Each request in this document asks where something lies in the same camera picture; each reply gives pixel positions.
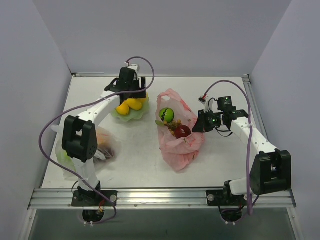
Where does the yellow fake pear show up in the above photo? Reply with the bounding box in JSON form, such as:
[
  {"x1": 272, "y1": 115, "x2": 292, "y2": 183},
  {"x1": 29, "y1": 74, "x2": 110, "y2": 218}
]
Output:
[{"x1": 115, "y1": 101, "x2": 142, "y2": 116}]

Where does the red fake apple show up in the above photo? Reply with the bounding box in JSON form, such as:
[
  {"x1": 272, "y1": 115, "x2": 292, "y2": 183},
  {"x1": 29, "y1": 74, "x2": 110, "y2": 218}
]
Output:
[{"x1": 174, "y1": 125, "x2": 192, "y2": 139}]

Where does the brown longan bunch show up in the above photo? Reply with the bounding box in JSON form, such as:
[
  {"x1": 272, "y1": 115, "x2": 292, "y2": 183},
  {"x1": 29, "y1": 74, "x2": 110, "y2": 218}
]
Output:
[{"x1": 155, "y1": 119, "x2": 182, "y2": 136}]

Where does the pink plastic bag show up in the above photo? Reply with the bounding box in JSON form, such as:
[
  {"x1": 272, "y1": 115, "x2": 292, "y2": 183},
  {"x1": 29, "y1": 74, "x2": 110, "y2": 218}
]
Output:
[{"x1": 155, "y1": 88, "x2": 205, "y2": 172}]

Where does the green striped melon ball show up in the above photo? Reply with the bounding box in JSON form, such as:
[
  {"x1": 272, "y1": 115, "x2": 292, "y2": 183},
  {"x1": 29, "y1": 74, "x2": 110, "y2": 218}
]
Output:
[{"x1": 158, "y1": 107, "x2": 175, "y2": 123}]

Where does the yellow fake lemon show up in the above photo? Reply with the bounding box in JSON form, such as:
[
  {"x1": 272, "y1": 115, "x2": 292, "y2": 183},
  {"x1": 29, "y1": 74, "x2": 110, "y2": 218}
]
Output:
[{"x1": 126, "y1": 94, "x2": 148, "y2": 110}]

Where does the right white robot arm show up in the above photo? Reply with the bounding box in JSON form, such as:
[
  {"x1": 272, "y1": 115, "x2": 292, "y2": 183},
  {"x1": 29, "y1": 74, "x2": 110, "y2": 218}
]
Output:
[{"x1": 192, "y1": 96, "x2": 292, "y2": 205}]

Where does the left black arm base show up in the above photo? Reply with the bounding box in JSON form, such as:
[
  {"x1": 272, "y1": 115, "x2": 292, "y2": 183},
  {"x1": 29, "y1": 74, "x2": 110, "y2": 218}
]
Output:
[{"x1": 71, "y1": 186, "x2": 118, "y2": 225}]

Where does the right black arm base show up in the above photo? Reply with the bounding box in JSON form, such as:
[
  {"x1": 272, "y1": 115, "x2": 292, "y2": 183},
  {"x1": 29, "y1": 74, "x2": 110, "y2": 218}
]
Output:
[{"x1": 206, "y1": 190, "x2": 247, "y2": 225}]

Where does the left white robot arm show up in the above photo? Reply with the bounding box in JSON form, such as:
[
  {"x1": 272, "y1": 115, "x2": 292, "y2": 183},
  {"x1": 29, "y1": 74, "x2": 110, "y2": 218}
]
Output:
[{"x1": 62, "y1": 64, "x2": 146, "y2": 206}]

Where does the clear bag of fruits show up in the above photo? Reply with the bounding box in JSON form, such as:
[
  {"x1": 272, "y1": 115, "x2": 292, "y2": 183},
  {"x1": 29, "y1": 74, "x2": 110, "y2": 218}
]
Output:
[{"x1": 50, "y1": 125, "x2": 121, "y2": 173}]

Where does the green wavy plate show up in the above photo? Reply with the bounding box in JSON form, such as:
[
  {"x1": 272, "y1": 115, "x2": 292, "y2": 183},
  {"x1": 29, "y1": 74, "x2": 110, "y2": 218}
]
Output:
[{"x1": 111, "y1": 96, "x2": 150, "y2": 122}]

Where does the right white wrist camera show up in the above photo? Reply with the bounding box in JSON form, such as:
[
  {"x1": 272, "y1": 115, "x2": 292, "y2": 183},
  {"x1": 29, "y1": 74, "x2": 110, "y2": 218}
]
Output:
[{"x1": 198, "y1": 96, "x2": 217, "y2": 113}]

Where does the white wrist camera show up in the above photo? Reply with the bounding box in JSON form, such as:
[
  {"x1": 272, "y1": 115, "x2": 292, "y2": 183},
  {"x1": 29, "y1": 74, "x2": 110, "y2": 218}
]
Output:
[
  {"x1": 126, "y1": 62, "x2": 140, "y2": 80},
  {"x1": 198, "y1": 96, "x2": 217, "y2": 113}
]

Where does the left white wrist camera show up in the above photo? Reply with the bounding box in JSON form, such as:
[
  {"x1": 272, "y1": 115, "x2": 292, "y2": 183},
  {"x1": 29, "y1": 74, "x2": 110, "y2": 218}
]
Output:
[{"x1": 126, "y1": 62, "x2": 140, "y2": 80}]

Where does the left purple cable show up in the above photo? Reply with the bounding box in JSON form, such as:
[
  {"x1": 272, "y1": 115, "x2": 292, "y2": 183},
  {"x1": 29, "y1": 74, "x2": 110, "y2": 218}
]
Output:
[{"x1": 39, "y1": 56, "x2": 155, "y2": 224}]

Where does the purple cable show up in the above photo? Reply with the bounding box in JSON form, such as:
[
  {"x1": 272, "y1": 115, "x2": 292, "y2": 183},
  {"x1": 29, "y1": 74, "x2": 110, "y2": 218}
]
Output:
[
  {"x1": 203, "y1": 79, "x2": 260, "y2": 216},
  {"x1": 39, "y1": 56, "x2": 155, "y2": 224}
]

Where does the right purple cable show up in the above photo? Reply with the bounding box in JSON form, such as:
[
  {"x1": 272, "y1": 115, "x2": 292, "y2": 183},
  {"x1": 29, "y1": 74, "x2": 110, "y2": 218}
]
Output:
[{"x1": 203, "y1": 79, "x2": 260, "y2": 216}]

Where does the aluminium front rail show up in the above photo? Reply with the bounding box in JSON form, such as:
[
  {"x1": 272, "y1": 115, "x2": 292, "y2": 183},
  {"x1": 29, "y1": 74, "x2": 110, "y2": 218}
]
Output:
[{"x1": 27, "y1": 188, "x2": 297, "y2": 210}]

